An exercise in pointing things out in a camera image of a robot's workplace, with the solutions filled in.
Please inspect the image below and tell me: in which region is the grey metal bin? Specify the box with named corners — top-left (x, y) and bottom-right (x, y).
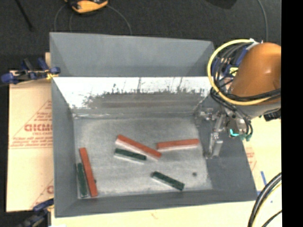
top-left (49, 32), bottom-right (258, 218)

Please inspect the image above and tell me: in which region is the dark green flat block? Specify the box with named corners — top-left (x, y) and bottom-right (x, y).
top-left (150, 171), bottom-right (186, 192)
top-left (75, 162), bottom-right (90, 199)
top-left (114, 148), bottom-right (148, 163)

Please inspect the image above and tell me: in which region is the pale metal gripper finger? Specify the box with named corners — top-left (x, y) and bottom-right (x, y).
top-left (213, 134), bottom-right (224, 159)
top-left (208, 133), bottom-right (214, 158)

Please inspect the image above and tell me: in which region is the black cylinder on white bracket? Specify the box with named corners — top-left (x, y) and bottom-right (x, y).
top-left (263, 109), bottom-right (282, 122)

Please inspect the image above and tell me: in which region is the red-brown flat block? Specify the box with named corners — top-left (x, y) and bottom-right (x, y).
top-left (155, 138), bottom-right (200, 152)
top-left (78, 147), bottom-right (98, 198)
top-left (115, 134), bottom-right (162, 162)

